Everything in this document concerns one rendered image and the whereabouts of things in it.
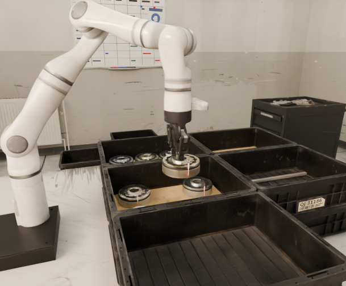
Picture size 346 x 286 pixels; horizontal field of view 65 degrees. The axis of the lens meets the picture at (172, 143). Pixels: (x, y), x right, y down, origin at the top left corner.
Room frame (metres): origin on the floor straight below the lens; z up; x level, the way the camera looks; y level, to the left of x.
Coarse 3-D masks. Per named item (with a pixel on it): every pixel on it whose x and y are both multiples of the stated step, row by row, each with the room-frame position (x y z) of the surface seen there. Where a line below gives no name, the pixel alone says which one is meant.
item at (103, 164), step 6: (126, 138) 1.16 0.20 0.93; (132, 138) 1.16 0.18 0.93; (138, 138) 1.17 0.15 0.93; (144, 138) 1.17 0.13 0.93; (198, 144) 1.08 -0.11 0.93; (102, 150) 1.00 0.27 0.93; (204, 150) 1.00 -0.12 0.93; (102, 156) 0.94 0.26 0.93; (102, 162) 0.88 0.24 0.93; (132, 162) 0.88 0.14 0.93; (138, 162) 0.88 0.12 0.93; (102, 168) 0.85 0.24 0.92
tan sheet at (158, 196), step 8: (152, 192) 0.85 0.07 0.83; (160, 192) 0.85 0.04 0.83; (168, 192) 0.85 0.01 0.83; (176, 192) 0.85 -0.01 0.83; (216, 192) 0.85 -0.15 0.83; (152, 200) 0.80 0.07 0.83; (160, 200) 0.80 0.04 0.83; (168, 200) 0.80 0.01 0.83; (176, 200) 0.80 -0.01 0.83; (120, 208) 0.75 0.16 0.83; (128, 208) 0.75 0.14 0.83
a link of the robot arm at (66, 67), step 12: (84, 36) 0.91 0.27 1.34; (96, 36) 0.88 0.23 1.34; (84, 48) 0.88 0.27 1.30; (96, 48) 0.89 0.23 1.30; (60, 60) 0.84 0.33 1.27; (72, 60) 0.85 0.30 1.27; (84, 60) 0.87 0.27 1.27; (60, 72) 0.81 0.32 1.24; (72, 72) 0.83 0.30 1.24; (72, 84) 0.85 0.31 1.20
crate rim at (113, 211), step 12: (204, 156) 0.94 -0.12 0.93; (108, 168) 0.83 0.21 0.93; (228, 168) 0.83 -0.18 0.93; (108, 180) 0.74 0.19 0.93; (240, 180) 0.74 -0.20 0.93; (108, 192) 0.66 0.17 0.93; (228, 192) 0.66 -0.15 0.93; (240, 192) 0.66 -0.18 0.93; (156, 204) 0.60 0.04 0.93; (168, 204) 0.60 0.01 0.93
